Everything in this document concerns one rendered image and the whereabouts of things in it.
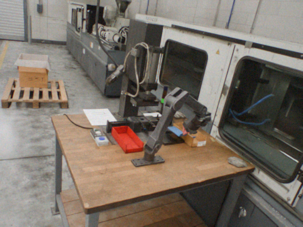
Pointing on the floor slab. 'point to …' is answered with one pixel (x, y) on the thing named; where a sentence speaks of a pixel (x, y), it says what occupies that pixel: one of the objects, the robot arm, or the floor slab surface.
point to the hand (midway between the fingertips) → (183, 133)
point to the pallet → (6, 98)
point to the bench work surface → (136, 180)
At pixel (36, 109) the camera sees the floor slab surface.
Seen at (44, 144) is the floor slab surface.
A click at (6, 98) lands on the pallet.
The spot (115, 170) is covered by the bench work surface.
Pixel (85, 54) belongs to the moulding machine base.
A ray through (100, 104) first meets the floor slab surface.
